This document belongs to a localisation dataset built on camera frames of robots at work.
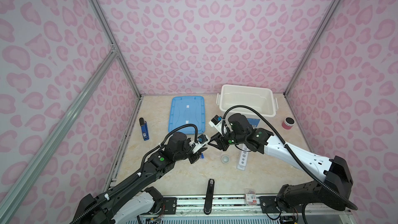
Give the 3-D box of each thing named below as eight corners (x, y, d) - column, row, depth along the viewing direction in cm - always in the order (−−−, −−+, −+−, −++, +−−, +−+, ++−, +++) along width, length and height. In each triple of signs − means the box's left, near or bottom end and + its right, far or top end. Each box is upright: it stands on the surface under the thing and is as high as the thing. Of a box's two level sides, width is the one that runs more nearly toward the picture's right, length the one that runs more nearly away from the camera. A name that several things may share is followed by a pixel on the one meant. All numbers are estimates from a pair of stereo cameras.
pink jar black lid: (283, 129, 103) (286, 124, 98) (280, 122, 107) (283, 116, 102) (292, 129, 103) (296, 124, 98) (289, 122, 106) (292, 116, 102)
